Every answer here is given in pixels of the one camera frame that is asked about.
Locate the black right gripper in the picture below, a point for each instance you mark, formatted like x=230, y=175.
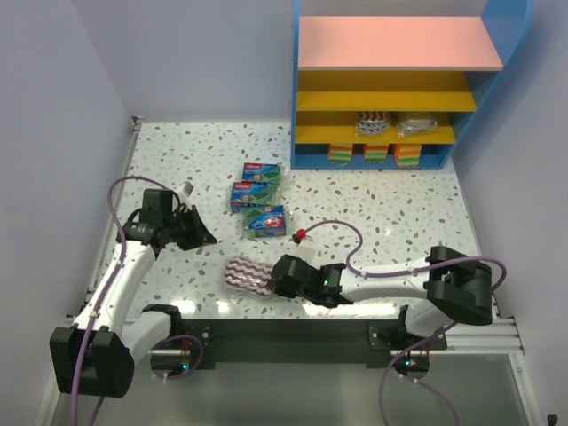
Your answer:
x=281, y=278

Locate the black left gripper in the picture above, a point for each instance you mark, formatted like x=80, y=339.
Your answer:
x=190, y=226

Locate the pink striped sponge pack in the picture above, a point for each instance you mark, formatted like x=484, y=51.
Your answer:
x=243, y=274
x=372, y=123

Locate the Vileda sponge pack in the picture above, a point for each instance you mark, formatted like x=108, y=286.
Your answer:
x=253, y=194
x=264, y=222
x=270, y=173

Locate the Scrub Daddy sponge small pack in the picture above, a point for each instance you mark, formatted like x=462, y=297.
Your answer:
x=407, y=156

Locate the grey mesh sponge pack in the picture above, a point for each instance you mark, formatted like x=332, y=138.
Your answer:
x=414, y=123

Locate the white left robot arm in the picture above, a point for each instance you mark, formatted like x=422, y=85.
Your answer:
x=96, y=355

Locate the blue shelf unit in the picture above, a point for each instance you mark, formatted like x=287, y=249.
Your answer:
x=446, y=65

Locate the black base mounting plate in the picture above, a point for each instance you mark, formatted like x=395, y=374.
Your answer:
x=289, y=341

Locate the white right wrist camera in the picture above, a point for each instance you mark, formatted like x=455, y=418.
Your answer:
x=306, y=250

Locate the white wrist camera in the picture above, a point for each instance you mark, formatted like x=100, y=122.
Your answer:
x=306, y=250
x=184, y=192

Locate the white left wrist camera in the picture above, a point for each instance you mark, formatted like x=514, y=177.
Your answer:
x=184, y=192

